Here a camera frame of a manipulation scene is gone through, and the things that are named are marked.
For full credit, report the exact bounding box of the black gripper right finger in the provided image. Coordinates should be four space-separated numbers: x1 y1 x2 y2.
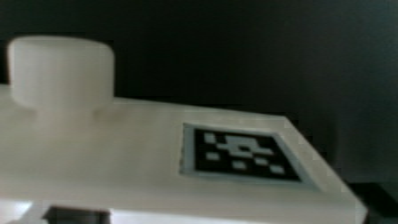
350 183 398 224

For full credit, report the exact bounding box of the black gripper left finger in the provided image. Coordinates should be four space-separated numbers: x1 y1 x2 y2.
43 206 110 224

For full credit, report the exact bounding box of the white front drawer tray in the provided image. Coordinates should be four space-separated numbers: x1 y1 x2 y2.
0 36 368 224

